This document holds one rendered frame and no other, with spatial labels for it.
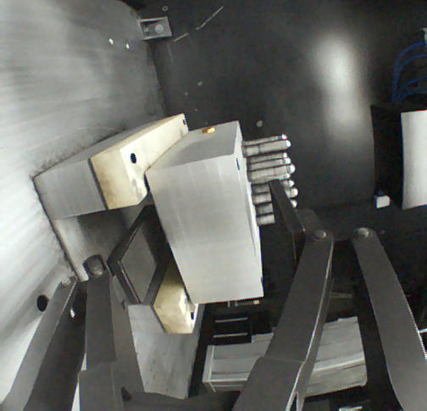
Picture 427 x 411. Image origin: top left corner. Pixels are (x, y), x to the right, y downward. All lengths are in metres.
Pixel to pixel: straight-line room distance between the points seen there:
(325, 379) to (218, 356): 0.16
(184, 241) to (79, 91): 0.15
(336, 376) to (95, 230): 0.35
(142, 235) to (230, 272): 0.06
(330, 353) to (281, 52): 0.44
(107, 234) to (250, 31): 0.36
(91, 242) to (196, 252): 0.08
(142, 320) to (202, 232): 0.08
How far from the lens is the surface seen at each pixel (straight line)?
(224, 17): 0.46
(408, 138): 0.24
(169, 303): 0.18
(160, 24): 0.47
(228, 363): 0.40
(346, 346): 0.40
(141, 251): 0.16
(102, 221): 0.22
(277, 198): 0.15
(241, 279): 0.17
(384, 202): 0.54
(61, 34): 0.25
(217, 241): 0.16
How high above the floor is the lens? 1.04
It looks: 11 degrees down
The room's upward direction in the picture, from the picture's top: 80 degrees clockwise
